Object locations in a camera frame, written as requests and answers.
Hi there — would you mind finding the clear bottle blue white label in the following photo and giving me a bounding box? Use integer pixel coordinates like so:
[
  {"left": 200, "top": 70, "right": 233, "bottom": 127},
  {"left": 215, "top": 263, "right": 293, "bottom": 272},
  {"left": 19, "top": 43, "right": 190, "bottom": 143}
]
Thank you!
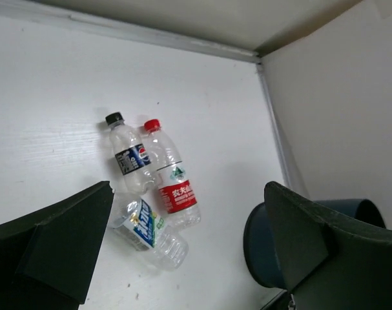
[{"left": 108, "top": 193, "right": 189, "bottom": 271}]

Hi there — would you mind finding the aluminium table edge rail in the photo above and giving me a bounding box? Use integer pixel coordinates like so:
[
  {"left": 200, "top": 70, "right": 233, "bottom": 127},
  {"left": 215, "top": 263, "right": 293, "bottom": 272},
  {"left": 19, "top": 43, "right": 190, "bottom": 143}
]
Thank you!
[{"left": 0, "top": 1, "right": 293, "bottom": 187}]

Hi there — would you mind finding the clear bottle black cap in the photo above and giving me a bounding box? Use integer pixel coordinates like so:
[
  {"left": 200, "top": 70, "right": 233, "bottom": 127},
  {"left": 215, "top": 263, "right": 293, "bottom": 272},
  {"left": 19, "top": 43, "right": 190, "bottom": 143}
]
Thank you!
[{"left": 105, "top": 112, "right": 156, "bottom": 195}]

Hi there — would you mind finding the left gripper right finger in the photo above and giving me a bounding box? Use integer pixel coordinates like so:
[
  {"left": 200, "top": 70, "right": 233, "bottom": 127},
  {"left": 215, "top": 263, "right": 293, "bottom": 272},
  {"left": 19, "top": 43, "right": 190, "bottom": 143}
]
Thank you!
[{"left": 264, "top": 181, "right": 392, "bottom": 309}]

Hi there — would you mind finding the dark blue round bin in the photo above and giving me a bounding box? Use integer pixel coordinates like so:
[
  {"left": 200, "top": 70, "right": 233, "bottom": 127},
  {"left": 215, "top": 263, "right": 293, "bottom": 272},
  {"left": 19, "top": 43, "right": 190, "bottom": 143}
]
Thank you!
[{"left": 243, "top": 199, "right": 386, "bottom": 289}]

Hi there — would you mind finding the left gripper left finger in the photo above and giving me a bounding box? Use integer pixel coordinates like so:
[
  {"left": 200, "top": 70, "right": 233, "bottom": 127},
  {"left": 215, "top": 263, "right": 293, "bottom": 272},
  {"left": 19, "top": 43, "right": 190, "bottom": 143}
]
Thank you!
[{"left": 0, "top": 181, "right": 114, "bottom": 309}]

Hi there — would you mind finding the clear bottle red cap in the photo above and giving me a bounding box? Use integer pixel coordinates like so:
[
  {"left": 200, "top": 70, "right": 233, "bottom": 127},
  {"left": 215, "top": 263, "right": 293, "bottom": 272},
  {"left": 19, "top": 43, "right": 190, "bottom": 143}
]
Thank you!
[{"left": 143, "top": 119, "right": 201, "bottom": 231}]

